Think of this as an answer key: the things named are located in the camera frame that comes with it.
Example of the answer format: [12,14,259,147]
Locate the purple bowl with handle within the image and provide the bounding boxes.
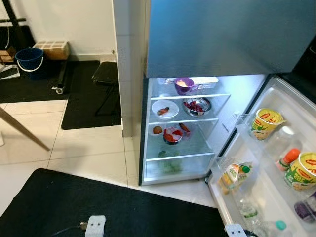
[173,77,198,96]

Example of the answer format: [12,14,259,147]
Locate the stainless steel fridge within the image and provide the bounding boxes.
[139,74,271,187]

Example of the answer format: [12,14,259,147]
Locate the glass fridge shelf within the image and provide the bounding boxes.
[148,118,220,124]
[145,153,215,161]
[151,93,232,100]

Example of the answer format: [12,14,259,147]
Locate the clear plastic bottle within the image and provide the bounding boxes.
[269,125,298,159]

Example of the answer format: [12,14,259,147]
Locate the orange capped bottle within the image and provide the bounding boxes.
[277,147,302,171]

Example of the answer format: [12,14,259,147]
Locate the small yellow noodle cup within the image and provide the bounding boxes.
[249,108,286,141]

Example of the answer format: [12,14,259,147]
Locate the large yellow noodle tub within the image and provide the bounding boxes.
[285,152,316,192]

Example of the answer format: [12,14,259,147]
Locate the purple drink cans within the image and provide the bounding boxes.
[294,192,316,224]

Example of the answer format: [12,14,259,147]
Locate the stainless steel bowl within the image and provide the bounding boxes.
[183,97,212,118]

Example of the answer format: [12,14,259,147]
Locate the small clear water bottle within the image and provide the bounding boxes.
[239,197,262,224]

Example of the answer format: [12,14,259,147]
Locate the white food tray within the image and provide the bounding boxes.
[191,76,220,85]

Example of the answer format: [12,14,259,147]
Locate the dark red food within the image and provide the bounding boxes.
[189,101,206,112]

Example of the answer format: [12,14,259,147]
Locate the red purple vegetable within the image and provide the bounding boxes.
[179,122,192,137]

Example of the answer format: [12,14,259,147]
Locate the white round plate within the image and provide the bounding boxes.
[151,99,180,120]

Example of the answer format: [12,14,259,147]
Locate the green leafy vegetables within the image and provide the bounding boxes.
[157,150,184,175]

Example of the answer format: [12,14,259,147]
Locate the black folding stool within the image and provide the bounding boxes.
[92,61,120,117]

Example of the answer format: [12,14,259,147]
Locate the brown box with white top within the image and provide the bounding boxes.
[34,41,70,61]

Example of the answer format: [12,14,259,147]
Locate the blue plastic bucket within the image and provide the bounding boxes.
[15,47,45,79]

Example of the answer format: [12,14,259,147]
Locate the light wood dining table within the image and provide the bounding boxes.
[0,106,51,152]

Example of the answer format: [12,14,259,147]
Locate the black gantry stand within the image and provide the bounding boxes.
[0,0,68,95]

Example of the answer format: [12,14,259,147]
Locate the brown wooden board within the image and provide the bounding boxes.
[0,47,16,63]

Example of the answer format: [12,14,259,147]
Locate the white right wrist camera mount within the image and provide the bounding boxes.
[225,223,248,237]

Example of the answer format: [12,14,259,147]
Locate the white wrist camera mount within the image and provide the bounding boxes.
[225,223,248,237]
[84,215,107,237]

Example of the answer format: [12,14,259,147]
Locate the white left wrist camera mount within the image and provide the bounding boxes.
[84,215,107,237]

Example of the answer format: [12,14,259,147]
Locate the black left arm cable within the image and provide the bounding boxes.
[48,225,88,237]

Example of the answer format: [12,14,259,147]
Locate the grey handled flat mop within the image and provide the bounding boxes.
[0,64,21,80]

